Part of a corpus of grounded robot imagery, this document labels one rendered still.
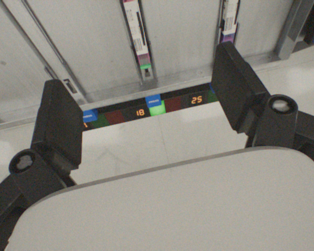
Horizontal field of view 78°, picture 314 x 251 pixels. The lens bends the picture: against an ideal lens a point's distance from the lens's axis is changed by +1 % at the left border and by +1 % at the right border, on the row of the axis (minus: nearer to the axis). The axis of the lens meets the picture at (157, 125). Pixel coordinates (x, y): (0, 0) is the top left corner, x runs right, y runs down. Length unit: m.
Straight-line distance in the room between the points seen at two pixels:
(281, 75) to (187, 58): 0.96
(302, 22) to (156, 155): 0.88
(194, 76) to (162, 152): 0.79
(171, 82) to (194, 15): 0.09
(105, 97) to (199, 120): 0.80
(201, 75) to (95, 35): 0.15
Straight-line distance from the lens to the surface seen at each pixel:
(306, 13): 0.30
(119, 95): 0.29
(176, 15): 0.26
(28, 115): 0.34
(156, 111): 0.37
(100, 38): 0.26
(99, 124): 0.38
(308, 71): 1.30
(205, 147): 1.08
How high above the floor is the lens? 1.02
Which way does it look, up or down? 84 degrees down
